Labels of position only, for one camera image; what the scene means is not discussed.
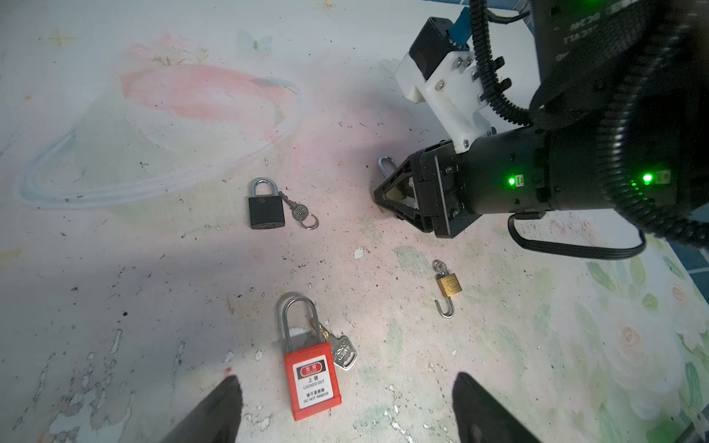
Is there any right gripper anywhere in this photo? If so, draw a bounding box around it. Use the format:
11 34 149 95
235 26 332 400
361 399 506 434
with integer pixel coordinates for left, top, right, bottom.
373 140 481 238

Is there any small brass padlock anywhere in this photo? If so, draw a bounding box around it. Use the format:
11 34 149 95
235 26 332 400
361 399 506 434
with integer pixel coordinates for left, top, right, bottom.
432 260 463 319

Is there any black padlock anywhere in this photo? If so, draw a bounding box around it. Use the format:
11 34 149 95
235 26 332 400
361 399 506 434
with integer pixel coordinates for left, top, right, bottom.
247 177 285 230

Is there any brass padlock shackle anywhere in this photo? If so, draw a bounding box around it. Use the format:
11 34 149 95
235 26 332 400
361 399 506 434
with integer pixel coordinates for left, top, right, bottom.
378 156 414 202

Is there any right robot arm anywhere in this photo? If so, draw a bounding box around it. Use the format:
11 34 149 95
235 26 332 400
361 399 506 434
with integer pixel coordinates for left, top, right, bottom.
373 1 708 260

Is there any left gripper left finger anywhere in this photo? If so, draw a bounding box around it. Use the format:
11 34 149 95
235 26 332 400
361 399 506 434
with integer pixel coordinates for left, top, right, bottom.
162 375 243 443

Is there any key of black padlock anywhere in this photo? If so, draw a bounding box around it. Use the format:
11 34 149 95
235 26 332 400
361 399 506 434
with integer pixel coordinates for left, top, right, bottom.
279 191 319 231

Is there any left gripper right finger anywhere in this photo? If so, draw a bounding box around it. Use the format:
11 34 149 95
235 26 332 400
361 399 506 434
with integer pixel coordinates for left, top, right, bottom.
452 372 540 443

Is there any red safety padlock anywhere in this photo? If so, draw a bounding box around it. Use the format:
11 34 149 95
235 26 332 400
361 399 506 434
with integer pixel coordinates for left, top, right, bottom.
282 295 343 422

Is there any key of red padlock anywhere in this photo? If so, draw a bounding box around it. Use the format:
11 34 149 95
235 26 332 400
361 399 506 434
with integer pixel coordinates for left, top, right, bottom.
319 324 357 371

